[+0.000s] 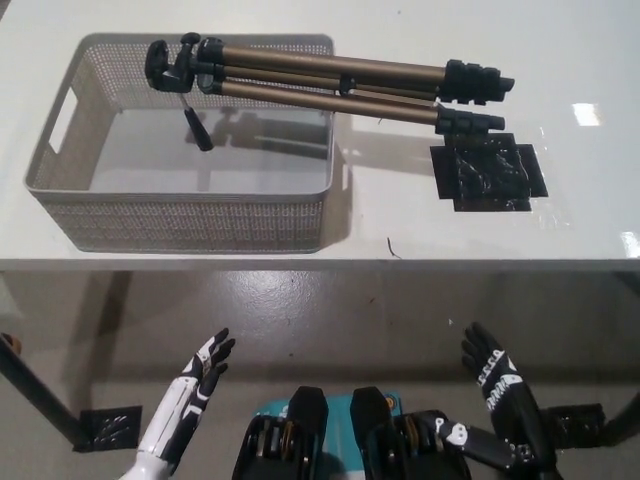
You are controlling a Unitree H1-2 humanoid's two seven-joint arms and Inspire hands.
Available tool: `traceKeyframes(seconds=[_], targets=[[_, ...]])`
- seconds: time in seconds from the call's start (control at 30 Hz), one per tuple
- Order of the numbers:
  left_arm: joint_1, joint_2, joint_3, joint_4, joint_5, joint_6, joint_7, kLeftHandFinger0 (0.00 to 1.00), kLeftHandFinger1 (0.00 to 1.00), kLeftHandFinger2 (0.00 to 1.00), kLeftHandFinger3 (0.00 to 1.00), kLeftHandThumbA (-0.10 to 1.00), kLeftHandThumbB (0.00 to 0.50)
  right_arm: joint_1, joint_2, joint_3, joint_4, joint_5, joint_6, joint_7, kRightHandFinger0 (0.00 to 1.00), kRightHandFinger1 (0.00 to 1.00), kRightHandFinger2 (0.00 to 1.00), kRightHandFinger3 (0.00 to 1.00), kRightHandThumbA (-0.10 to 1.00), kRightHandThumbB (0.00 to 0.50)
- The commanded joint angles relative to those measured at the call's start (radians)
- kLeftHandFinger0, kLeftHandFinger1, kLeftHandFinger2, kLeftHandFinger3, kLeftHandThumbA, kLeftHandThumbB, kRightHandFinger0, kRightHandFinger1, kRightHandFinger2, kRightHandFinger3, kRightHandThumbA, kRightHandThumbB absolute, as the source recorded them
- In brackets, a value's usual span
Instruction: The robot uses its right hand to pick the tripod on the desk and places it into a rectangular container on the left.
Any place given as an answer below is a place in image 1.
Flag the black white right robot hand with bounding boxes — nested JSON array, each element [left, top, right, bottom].
[[433, 322, 559, 469]]

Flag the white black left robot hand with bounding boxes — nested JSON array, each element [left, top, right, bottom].
[[137, 327, 236, 459]]

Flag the bronze black camera tripod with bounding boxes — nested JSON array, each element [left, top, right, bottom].
[[144, 32, 517, 152]]

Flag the black left robot body block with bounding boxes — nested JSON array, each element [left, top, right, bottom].
[[233, 384, 331, 480]]

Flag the black robot body block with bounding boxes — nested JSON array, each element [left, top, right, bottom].
[[349, 384, 474, 480], [233, 384, 331, 480]]

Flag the black right robot body block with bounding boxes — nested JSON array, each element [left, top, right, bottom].
[[349, 384, 474, 480]]

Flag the black tape patch on desk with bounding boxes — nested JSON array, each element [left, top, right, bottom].
[[430, 132, 550, 214]]

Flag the black table leg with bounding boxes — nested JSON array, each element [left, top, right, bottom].
[[0, 332, 87, 450]]

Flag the grey perforated plastic basket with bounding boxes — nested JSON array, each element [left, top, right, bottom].
[[22, 32, 353, 255]]

